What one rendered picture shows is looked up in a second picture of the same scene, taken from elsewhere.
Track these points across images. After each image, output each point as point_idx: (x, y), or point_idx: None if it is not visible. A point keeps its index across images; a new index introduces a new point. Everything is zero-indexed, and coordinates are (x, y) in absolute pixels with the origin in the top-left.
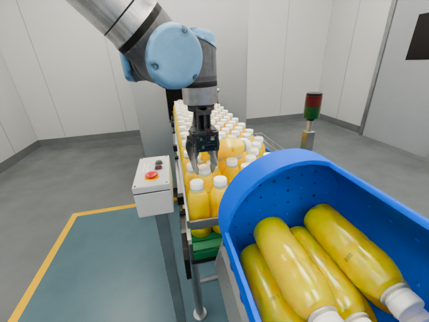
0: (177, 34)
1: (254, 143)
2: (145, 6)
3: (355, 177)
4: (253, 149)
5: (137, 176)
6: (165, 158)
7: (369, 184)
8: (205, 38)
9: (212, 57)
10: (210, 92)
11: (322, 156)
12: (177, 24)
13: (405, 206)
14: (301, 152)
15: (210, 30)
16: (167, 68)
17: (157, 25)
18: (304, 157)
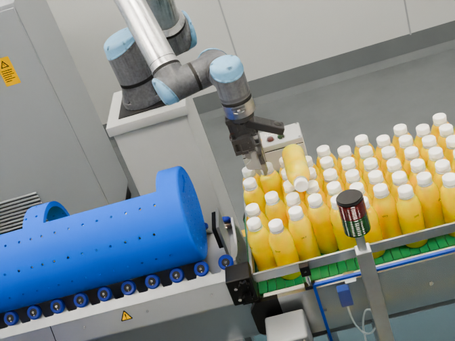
0: (154, 85)
1: (336, 197)
2: (152, 69)
3: (137, 197)
4: (315, 197)
5: (259, 133)
6: (292, 137)
7: (132, 201)
8: (211, 75)
9: (219, 88)
10: (225, 110)
11: (166, 190)
12: (153, 81)
13: (114, 206)
14: (168, 178)
15: (214, 71)
16: (158, 95)
17: (154, 77)
18: (160, 179)
